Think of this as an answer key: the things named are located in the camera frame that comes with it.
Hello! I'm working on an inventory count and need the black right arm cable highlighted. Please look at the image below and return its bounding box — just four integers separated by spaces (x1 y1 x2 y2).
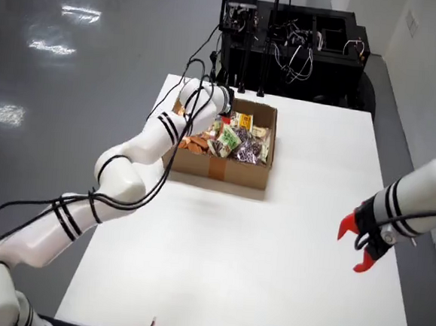
353 200 436 257

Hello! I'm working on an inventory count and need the brown oval biscuit bag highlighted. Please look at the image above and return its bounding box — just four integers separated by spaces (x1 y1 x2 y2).
179 133 212 155

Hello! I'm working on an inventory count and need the white snack packet green print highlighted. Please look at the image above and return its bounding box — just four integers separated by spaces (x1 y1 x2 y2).
206 121 244 160

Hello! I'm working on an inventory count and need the yellow label snack packet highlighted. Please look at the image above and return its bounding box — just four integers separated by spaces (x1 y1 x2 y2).
230 110 255 133

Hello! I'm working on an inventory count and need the black stand pole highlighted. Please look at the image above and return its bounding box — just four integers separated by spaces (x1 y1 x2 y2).
255 0 283 99
236 6 258 95

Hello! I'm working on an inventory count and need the pastel marshmallow candy bag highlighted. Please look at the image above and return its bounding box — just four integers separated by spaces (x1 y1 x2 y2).
203 120 223 141

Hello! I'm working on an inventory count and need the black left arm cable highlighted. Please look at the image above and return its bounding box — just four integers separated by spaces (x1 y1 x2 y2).
0 41 218 276

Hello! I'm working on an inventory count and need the purple patterned snack bag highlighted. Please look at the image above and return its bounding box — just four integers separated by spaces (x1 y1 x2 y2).
230 128 252 143
233 137 264 166

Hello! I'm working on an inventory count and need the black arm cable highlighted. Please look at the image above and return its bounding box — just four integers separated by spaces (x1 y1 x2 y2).
353 200 436 257
0 41 218 276

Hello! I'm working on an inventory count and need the black equipment cart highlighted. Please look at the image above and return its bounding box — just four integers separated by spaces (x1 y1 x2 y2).
206 0 385 120

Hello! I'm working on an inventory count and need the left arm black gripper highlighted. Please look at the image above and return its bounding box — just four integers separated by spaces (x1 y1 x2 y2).
220 88 237 119

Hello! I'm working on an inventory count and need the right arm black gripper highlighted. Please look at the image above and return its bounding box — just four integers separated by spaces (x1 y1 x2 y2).
334 197 393 275

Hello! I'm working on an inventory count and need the black floor cable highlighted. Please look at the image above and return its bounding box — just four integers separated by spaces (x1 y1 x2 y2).
147 17 221 125

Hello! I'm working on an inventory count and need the brown cardboard box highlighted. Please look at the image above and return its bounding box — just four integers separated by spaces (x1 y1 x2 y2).
159 90 280 192

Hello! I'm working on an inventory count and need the white beige snack packet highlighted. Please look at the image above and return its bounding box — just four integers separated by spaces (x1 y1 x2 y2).
248 124 273 165

